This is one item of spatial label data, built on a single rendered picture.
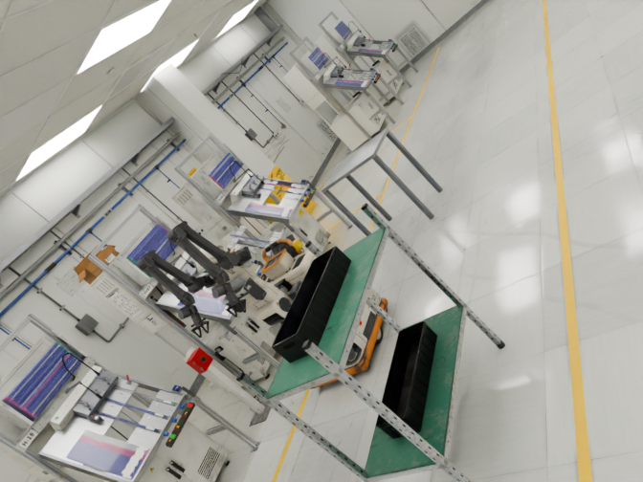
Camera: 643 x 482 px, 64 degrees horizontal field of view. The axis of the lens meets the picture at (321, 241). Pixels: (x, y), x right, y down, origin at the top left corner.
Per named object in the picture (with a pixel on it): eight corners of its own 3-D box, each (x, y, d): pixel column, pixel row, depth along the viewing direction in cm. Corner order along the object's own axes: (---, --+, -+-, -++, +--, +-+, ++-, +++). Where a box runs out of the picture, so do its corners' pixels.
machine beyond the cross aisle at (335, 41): (420, 68, 977) (352, -12, 926) (413, 84, 917) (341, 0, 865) (369, 110, 1062) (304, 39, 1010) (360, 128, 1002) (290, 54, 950)
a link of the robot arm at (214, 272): (178, 225, 300) (169, 232, 307) (173, 230, 296) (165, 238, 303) (232, 273, 311) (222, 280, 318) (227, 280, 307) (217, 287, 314)
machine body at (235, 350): (295, 324, 521) (250, 285, 505) (269, 380, 470) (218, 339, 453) (257, 343, 562) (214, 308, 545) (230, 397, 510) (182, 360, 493)
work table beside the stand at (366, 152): (433, 218, 455) (372, 153, 433) (377, 247, 502) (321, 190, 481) (442, 188, 486) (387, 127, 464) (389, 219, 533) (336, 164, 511)
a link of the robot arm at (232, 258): (181, 214, 305) (173, 222, 311) (172, 230, 296) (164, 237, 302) (240, 256, 322) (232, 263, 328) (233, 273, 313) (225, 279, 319)
